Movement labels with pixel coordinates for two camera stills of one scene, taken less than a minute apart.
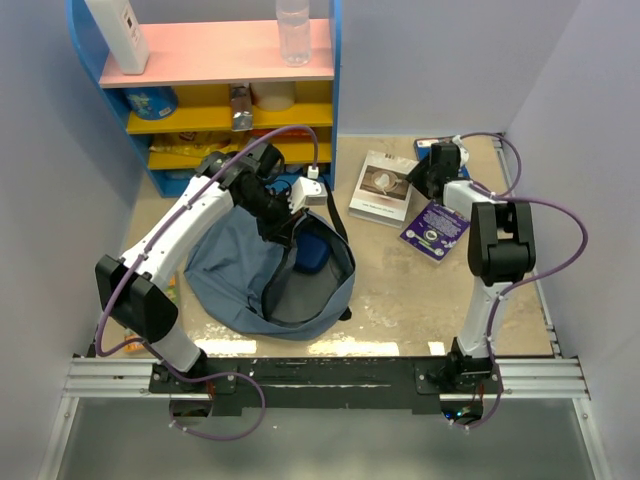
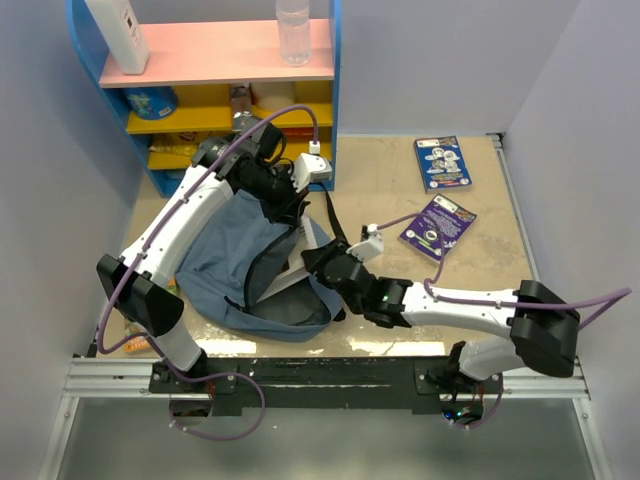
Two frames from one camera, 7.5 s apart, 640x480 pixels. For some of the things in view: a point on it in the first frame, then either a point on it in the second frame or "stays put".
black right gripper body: x=421 y=177 to x=340 y=246
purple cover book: x=435 y=231 stays put
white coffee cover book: x=381 y=188 to x=309 y=235
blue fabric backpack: x=247 y=284 stays put
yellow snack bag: x=199 y=143 stays put
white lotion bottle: x=122 y=33 stays put
